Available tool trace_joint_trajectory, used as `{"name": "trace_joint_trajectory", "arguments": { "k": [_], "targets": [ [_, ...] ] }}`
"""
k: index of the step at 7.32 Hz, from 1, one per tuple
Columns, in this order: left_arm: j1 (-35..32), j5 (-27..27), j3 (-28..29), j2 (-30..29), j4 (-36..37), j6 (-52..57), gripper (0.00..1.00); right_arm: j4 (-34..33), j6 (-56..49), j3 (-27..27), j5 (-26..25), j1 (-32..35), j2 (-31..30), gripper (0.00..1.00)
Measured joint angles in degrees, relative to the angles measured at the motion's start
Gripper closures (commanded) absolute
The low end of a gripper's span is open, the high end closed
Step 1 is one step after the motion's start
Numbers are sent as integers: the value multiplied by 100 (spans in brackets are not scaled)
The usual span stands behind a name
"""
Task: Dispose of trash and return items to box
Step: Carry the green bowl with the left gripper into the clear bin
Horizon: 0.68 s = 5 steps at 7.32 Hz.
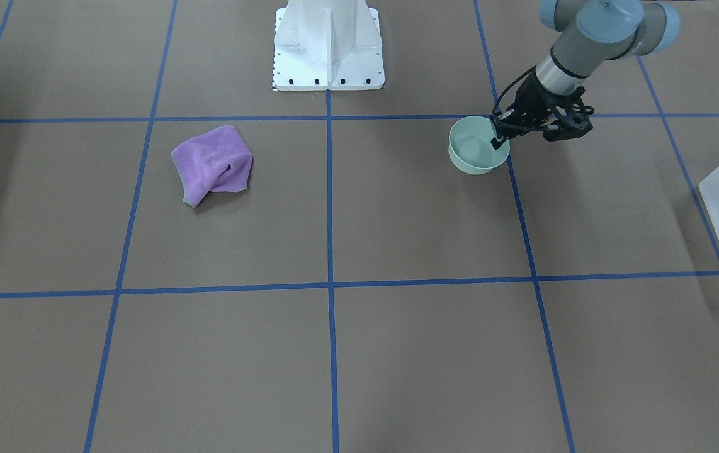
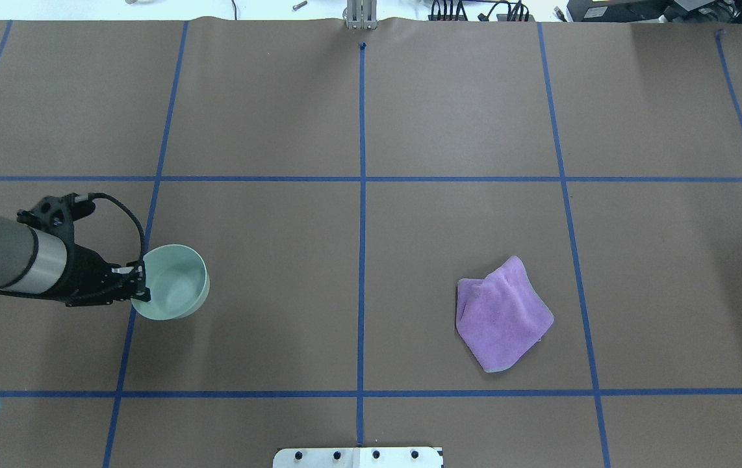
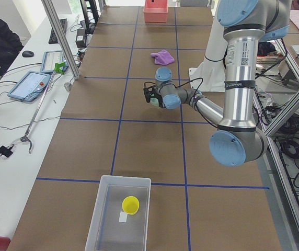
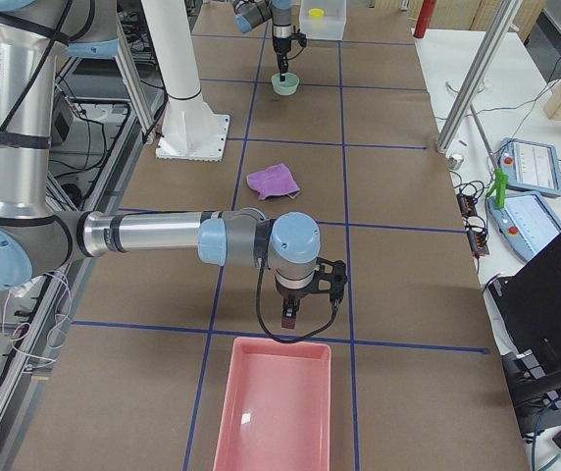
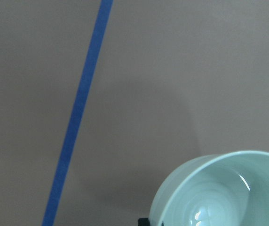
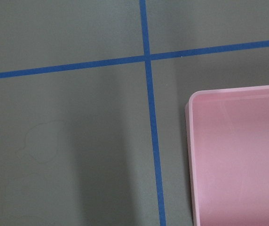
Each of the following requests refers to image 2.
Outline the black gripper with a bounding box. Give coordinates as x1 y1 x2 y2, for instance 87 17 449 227
62 245 151 306

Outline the mint green bowl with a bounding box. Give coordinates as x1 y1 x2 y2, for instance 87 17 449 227
131 244 211 322

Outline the purple cloth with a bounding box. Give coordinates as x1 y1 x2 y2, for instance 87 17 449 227
455 257 555 373

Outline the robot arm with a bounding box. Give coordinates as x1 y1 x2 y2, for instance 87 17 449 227
0 192 151 306

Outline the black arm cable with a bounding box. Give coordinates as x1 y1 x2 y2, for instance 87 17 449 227
88 192 147 264

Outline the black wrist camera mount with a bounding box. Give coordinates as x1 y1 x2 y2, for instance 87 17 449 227
16 192 96 245

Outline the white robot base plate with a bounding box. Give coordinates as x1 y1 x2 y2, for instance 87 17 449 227
272 447 444 467

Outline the aluminium frame post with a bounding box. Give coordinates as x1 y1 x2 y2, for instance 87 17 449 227
342 0 379 30

